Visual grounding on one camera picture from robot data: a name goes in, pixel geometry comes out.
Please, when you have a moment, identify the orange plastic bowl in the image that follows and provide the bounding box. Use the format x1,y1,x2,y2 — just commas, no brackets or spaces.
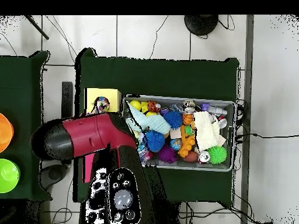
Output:
0,113,15,154

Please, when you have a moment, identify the yellow smooth ball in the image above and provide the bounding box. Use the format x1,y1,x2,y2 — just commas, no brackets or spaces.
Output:
128,100,142,111

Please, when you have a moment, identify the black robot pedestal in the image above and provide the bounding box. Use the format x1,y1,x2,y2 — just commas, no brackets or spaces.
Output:
163,200,181,224

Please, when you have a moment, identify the black power cable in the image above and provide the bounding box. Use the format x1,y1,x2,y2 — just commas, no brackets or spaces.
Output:
235,132,299,141

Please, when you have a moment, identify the grey stand base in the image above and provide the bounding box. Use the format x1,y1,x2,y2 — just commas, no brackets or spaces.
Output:
39,163,69,190

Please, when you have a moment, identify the globe print ball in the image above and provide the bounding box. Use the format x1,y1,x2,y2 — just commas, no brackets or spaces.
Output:
169,138,183,151

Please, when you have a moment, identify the silver drink can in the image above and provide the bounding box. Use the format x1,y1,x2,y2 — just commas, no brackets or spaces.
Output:
197,150,211,165

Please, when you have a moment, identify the black upright panel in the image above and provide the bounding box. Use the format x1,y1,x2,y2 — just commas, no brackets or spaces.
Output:
61,81,74,118

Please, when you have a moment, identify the purple knobbly ball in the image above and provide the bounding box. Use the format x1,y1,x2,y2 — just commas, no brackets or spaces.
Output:
158,144,178,164

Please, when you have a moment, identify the black round stand base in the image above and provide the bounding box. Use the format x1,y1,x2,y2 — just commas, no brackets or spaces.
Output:
183,15,219,36

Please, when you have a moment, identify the green spiky rubber ball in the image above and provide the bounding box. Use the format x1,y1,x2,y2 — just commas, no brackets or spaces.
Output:
207,145,228,165

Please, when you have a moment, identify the orange tiger plush toy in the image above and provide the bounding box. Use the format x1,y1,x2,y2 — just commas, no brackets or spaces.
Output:
146,100,162,113

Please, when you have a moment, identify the light blue waffle cloth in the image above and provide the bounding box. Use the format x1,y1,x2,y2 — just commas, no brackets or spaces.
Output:
126,100,171,136

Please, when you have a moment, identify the dark green table cloth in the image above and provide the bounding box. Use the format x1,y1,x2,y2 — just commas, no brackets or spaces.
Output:
73,47,240,202
0,50,52,201

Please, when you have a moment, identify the orange plastic building block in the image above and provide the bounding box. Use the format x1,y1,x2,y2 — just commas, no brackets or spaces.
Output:
177,134,196,158

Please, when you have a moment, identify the green plastic bowl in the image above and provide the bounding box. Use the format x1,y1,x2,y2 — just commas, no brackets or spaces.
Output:
0,158,21,194

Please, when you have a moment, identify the shallow clear mesh bin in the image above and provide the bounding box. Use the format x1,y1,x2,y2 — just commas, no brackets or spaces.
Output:
121,93,237,172

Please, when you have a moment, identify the blue spiky rubber ball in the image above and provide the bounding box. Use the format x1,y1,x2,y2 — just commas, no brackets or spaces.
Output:
144,129,166,153
163,111,183,130

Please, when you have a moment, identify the cream waffle cloth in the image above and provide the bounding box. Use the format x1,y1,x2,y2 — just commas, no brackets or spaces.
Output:
193,111,227,152

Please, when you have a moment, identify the wooden box with three holes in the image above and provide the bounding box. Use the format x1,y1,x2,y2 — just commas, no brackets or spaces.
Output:
82,87,122,183

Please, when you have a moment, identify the black pole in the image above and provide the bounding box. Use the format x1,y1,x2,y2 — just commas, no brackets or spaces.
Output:
23,15,50,40

